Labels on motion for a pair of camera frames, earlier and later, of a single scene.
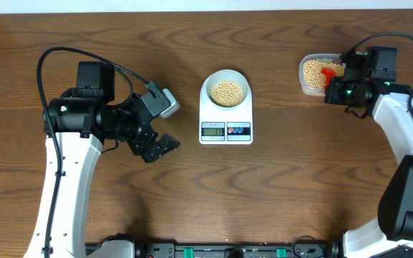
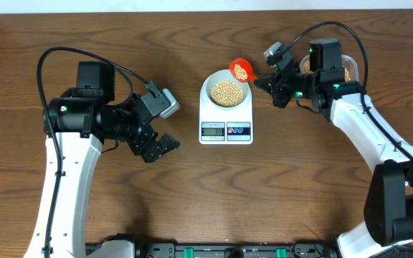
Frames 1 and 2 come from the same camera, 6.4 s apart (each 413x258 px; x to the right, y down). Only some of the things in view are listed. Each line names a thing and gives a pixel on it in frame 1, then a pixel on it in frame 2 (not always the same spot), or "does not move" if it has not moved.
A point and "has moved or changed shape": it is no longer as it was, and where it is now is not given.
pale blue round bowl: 227,89 does not move
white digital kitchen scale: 221,127 does not move
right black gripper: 331,97 to 275,86
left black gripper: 140,145 does not move
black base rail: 221,250 does not move
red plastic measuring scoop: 328,72 has moved or changed shape
